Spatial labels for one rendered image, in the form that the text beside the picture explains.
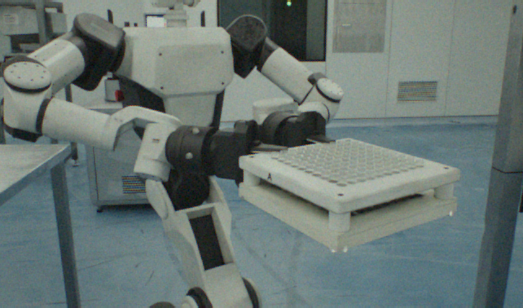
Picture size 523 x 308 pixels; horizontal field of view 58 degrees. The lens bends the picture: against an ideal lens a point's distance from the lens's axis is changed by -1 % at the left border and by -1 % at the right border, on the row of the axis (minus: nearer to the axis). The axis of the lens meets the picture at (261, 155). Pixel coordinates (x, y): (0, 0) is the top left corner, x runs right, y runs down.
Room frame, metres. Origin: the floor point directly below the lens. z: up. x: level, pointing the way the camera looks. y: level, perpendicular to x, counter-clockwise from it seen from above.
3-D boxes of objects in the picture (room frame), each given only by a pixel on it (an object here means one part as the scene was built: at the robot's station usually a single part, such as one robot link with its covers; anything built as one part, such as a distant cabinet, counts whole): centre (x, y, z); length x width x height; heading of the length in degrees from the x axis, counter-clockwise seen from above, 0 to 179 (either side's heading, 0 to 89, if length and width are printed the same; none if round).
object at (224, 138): (0.82, 0.07, 1.06); 0.12 x 0.10 x 0.13; 65
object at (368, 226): (0.72, -0.13, 1.02); 0.24 x 0.24 x 0.02; 33
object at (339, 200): (0.72, -0.13, 1.07); 0.25 x 0.24 x 0.02; 123
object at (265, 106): (1.09, -0.04, 1.07); 0.13 x 0.07 x 0.09; 141
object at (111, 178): (3.45, 0.93, 0.38); 0.63 x 0.57 x 0.76; 97
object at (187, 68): (1.30, 0.25, 1.15); 0.34 x 0.30 x 0.36; 123
